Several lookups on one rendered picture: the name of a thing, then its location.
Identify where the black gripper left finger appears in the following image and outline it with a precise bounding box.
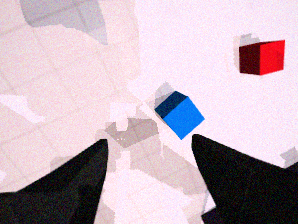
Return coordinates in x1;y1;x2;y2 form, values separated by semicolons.
0;139;109;224

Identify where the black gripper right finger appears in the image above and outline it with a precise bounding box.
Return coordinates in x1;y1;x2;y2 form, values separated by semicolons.
191;134;298;224

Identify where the blue cube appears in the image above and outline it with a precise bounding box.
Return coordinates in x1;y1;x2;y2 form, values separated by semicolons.
154;91;205;140

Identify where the red cube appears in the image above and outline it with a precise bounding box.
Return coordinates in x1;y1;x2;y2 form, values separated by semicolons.
239;40;285;75

